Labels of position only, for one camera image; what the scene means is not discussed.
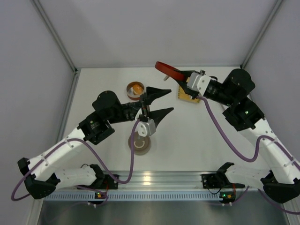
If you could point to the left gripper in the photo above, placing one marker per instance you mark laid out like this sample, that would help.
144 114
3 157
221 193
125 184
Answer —
143 107

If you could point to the beige steel container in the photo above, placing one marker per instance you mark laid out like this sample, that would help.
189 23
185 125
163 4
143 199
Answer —
140 152

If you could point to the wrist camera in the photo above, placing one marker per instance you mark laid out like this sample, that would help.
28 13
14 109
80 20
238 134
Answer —
146 128
199 82

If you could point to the yellow bamboo tray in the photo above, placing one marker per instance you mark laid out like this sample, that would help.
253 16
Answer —
185 97

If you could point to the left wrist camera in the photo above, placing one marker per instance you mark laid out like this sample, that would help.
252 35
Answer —
146 128

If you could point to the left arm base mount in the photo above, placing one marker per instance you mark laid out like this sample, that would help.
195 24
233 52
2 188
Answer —
106 182

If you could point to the aluminium front rail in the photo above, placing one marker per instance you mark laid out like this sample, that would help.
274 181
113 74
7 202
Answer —
140 180

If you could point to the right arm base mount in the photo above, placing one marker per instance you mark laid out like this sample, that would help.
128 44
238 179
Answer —
211 181

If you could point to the red steel container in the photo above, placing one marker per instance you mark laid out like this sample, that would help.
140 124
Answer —
130 93

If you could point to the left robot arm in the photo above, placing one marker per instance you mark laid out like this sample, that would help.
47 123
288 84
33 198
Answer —
41 174

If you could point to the beige lid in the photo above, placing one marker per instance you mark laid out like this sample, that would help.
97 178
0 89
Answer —
141 142

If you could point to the left frame post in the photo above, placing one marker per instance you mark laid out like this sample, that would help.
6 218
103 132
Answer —
53 33

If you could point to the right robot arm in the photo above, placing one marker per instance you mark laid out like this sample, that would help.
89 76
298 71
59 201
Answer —
281 180

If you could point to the slotted cable duct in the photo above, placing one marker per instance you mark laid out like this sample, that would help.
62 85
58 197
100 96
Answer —
134 196

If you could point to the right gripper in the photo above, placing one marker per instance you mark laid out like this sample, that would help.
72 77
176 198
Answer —
187 86

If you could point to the orange food piece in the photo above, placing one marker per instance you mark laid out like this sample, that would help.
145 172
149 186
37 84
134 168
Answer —
137 89

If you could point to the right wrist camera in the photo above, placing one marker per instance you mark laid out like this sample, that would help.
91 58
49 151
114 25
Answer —
199 82

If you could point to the metal tongs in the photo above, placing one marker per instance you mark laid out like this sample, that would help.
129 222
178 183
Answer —
223 107

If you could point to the red lid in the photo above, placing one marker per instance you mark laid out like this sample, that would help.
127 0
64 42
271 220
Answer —
169 71

